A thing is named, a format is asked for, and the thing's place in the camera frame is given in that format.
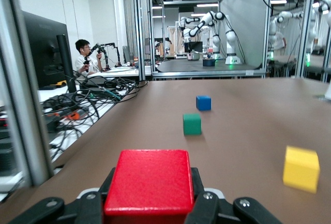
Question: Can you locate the red wooden block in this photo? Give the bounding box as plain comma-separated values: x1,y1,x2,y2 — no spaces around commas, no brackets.
103,149,195,217

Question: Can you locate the metal cooking pot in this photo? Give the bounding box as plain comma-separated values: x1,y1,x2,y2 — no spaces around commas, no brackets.
186,50,201,61

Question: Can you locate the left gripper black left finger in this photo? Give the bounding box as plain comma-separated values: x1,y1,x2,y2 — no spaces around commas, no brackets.
5,167,116,224

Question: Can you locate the tangled black cable bundle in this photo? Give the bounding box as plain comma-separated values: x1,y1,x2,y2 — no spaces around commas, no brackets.
42,70,149,157

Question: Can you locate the white side desk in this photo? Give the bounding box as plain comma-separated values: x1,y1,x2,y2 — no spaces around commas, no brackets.
0,66,154,201

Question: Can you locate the grey partition panel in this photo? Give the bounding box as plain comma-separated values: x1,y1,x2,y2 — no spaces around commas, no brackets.
218,0,272,70

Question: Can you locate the aluminium frame post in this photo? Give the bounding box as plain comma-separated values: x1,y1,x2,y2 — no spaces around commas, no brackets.
131,0,154,81

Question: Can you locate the seated person white shirt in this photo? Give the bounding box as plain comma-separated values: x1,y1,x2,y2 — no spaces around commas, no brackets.
74,39,104,77

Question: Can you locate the black computer monitor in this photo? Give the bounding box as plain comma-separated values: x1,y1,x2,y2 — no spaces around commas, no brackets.
22,10,78,93

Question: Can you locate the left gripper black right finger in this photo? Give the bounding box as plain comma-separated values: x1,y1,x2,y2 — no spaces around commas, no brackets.
185,167,282,224

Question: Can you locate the brown table cover sheet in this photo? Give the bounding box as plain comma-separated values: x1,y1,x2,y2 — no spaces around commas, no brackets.
0,76,331,224

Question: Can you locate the green wooden block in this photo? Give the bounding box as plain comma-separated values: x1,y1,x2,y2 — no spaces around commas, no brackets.
182,113,202,136

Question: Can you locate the teal cable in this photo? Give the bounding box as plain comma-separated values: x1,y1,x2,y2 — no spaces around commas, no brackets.
87,86,123,101

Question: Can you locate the orange black hand tool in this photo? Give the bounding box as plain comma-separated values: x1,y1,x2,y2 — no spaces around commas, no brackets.
53,109,82,121

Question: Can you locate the aluminium camera post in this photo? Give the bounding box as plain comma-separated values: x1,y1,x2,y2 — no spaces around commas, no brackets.
0,0,55,187

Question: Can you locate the blue wooden block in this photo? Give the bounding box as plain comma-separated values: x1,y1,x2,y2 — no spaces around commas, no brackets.
195,95,212,112

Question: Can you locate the yellow wooden block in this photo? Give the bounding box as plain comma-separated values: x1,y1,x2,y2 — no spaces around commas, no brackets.
282,145,321,195

